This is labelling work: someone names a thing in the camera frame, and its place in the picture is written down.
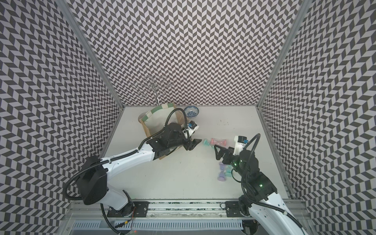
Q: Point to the brown green canvas bag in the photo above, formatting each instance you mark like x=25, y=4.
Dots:
x=154, y=122

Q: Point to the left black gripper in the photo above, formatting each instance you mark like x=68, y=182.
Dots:
x=190, y=144

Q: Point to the teal hourglass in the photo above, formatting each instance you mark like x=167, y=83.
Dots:
x=206, y=142
x=228, y=172

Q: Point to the purple hourglass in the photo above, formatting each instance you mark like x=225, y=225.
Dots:
x=222, y=176

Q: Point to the blue white ceramic bowl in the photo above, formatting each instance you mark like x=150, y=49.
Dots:
x=191, y=111

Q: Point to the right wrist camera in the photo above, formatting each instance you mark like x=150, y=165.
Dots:
x=240, y=143

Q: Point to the silver wire tree stand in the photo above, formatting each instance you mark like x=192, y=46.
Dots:
x=151, y=86

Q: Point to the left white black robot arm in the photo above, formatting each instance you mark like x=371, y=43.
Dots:
x=91, y=184

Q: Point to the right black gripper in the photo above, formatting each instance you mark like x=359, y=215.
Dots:
x=228, y=152

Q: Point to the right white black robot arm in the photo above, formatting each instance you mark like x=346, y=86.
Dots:
x=260, y=199

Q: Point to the pink hourglass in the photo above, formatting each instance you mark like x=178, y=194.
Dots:
x=218, y=142

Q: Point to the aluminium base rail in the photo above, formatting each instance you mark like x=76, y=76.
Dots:
x=191, y=209

